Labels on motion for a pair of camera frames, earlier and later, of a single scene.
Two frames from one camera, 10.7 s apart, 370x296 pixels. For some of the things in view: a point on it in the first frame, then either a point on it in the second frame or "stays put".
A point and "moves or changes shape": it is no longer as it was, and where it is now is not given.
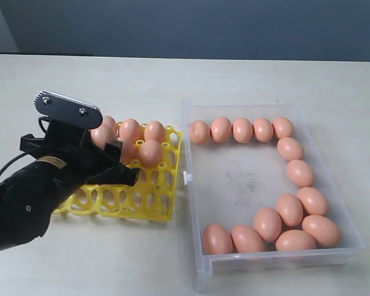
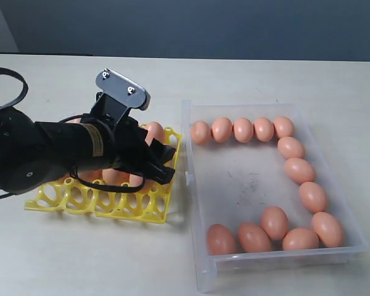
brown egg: (268, 224) moves or changes shape
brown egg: (282, 127) stays put
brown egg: (200, 132) stays put
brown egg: (242, 130) stays put
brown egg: (247, 239) moves or changes shape
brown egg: (290, 148) stays put
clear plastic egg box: (261, 193) stays put
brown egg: (290, 209) -> (135, 180)
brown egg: (217, 240) stays put
